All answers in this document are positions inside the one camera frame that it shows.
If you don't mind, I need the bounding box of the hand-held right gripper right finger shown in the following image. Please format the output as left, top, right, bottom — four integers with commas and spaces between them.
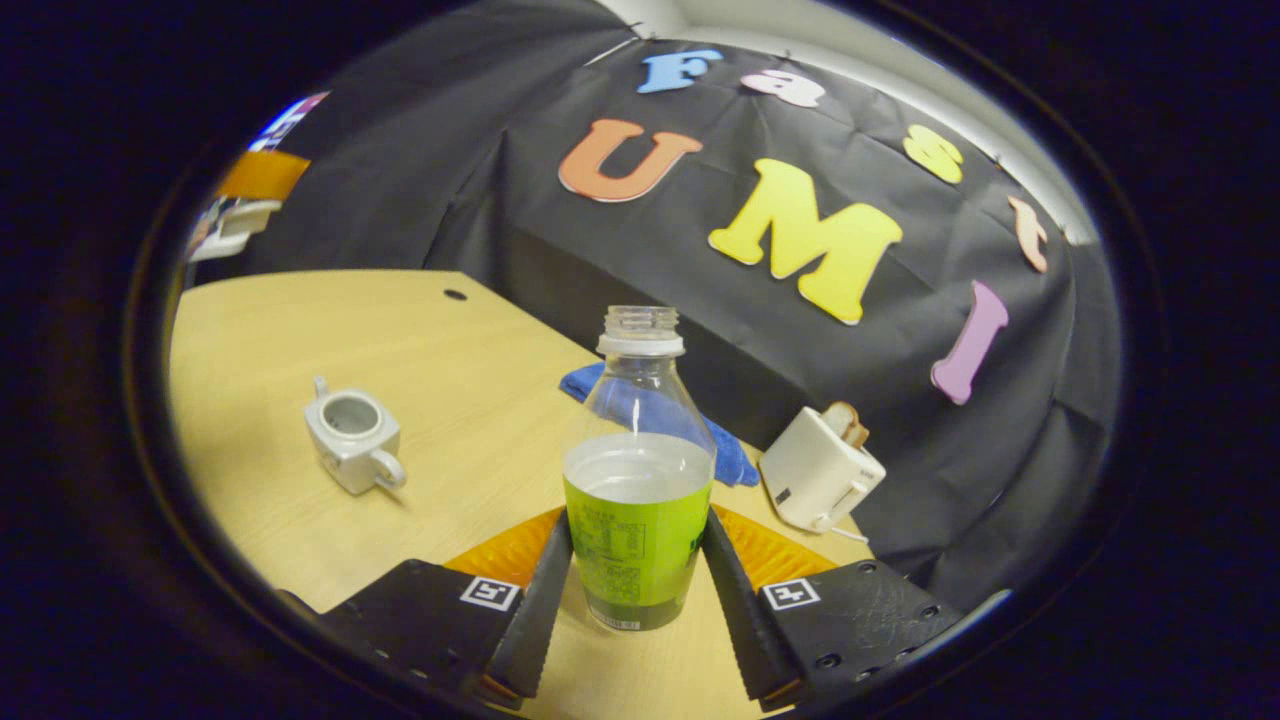
700, 503, 966, 705

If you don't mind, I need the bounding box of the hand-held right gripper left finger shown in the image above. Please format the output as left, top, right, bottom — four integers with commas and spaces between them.
315, 505, 576, 701

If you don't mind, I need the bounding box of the green label water bottle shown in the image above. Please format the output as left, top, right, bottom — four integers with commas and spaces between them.
562, 305, 718, 633

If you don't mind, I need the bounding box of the white floral teacup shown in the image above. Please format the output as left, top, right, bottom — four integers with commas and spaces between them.
304, 376, 409, 497

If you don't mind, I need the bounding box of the computer monitor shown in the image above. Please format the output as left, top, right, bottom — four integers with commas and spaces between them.
250, 92, 331, 151

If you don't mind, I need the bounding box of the white toaster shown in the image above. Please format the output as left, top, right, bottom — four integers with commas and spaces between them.
758, 405, 887, 534

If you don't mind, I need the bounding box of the blue towel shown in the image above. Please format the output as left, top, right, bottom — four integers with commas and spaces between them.
558, 362, 761, 489

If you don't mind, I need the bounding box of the bread slice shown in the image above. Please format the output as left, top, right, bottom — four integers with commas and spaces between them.
822, 401, 871, 449

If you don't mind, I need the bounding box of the black backdrop cloth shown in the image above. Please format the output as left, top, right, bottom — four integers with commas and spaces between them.
240, 0, 1121, 611

